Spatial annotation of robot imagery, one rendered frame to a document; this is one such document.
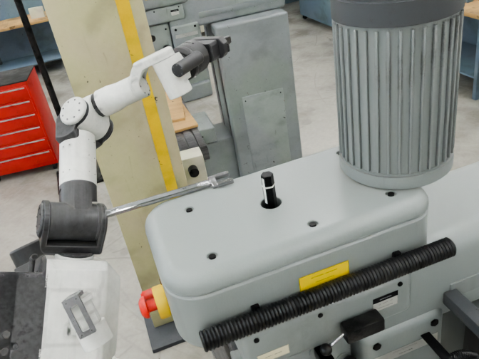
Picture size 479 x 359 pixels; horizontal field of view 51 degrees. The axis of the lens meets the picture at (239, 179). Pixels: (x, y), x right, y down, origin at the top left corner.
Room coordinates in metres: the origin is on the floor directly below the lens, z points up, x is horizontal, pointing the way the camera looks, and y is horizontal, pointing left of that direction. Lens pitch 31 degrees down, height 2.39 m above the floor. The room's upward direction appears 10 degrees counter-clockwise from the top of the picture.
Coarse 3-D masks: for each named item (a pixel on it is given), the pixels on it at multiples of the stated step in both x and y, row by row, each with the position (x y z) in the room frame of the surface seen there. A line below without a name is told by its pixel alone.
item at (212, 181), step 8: (216, 176) 0.85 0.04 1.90; (224, 176) 0.85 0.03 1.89; (192, 184) 0.83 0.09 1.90; (200, 184) 0.83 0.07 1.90; (208, 184) 0.82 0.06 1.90; (216, 184) 0.82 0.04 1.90; (224, 184) 0.82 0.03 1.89; (168, 192) 0.82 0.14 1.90; (176, 192) 0.81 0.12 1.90; (184, 192) 0.81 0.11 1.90; (144, 200) 0.81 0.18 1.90; (152, 200) 0.80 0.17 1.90; (160, 200) 0.80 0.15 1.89; (112, 208) 0.80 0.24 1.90; (120, 208) 0.79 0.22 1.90; (128, 208) 0.79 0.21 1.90; (136, 208) 0.79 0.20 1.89; (112, 216) 0.78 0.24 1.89
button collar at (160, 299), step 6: (156, 288) 0.68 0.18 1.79; (162, 288) 0.68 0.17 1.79; (156, 294) 0.67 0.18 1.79; (162, 294) 0.67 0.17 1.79; (156, 300) 0.66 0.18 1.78; (162, 300) 0.66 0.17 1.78; (162, 306) 0.65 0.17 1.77; (168, 306) 0.66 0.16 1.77; (162, 312) 0.65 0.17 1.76; (168, 312) 0.65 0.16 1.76; (162, 318) 0.65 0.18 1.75
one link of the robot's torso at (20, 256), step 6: (36, 240) 1.25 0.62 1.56; (24, 246) 1.22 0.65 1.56; (30, 246) 1.22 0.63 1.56; (36, 246) 1.23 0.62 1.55; (12, 252) 1.22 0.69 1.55; (18, 252) 1.22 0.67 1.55; (24, 252) 1.21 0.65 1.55; (30, 252) 1.21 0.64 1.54; (36, 252) 1.22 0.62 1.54; (12, 258) 1.22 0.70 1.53; (18, 258) 1.21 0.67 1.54; (24, 258) 1.20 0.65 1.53; (18, 264) 1.20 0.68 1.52; (24, 264) 1.19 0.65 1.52; (36, 264) 1.19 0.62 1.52; (18, 270) 1.17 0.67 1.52; (24, 270) 1.17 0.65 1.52; (36, 270) 1.16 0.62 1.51
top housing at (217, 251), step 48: (192, 192) 0.82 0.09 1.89; (240, 192) 0.79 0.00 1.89; (288, 192) 0.76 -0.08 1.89; (336, 192) 0.73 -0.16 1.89; (384, 192) 0.70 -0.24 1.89; (192, 240) 0.67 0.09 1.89; (240, 240) 0.65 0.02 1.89; (288, 240) 0.63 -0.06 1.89; (336, 240) 0.63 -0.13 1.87; (384, 240) 0.65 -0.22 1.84; (192, 288) 0.57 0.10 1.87; (240, 288) 0.58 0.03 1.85; (288, 288) 0.60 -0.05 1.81; (192, 336) 0.58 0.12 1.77
